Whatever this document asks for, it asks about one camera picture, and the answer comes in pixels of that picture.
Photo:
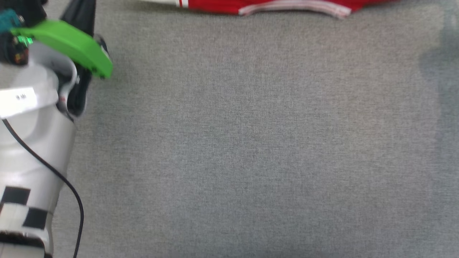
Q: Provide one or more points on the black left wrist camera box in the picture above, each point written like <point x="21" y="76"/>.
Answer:
<point x="25" y="9"/>

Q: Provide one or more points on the red and white garment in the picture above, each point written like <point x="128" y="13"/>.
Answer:
<point x="272" y="5"/>

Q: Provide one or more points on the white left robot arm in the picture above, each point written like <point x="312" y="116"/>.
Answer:
<point x="32" y="143"/>

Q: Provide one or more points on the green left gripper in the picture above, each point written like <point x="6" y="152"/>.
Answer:
<point x="68" y="44"/>

